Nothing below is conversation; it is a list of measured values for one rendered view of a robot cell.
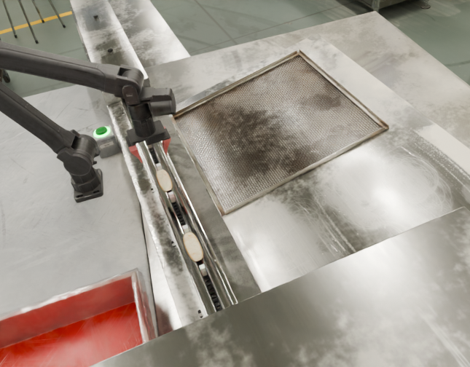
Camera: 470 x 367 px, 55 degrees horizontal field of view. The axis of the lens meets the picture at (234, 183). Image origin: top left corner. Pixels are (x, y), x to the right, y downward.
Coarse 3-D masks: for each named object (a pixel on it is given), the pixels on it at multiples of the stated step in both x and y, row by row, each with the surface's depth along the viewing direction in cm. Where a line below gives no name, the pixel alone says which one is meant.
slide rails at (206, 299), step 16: (128, 112) 164; (144, 144) 149; (160, 160) 142; (160, 192) 132; (176, 192) 131; (176, 224) 122; (192, 224) 121; (208, 256) 112; (192, 272) 110; (208, 272) 109; (224, 288) 105; (208, 304) 103; (224, 304) 102
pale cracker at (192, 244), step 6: (186, 234) 118; (192, 234) 117; (186, 240) 116; (192, 240) 116; (186, 246) 115; (192, 246) 114; (198, 246) 114; (192, 252) 113; (198, 252) 113; (192, 258) 112; (198, 258) 112
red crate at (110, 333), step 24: (120, 312) 107; (48, 336) 105; (72, 336) 104; (96, 336) 104; (120, 336) 103; (0, 360) 102; (24, 360) 102; (48, 360) 101; (72, 360) 100; (96, 360) 99
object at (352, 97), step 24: (264, 72) 153; (288, 72) 149; (312, 72) 145; (216, 96) 152; (336, 96) 134; (192, 120) 147; (216, 120) 143; (264, 120) 136; (336, 120) 127; (192, 144) 139; (240, 144) 133; (264, 144) 130; (288, 144) 127; (240, 168) 126; (288, 168) 121; (312, 168) 118; (216, 192) 123; (264, 192) 117
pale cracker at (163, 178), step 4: (160, 172) 137; (164, 172) 137; (160, 176) 135; (164, 176) 135; (168, 176) 135; (160, 180) 134; (164, 180) 134; (168, 180) 134; (160, 184) 133; (164, 184) 132; (168, 184) 132; (164, 188) 132; (168, 188) 132
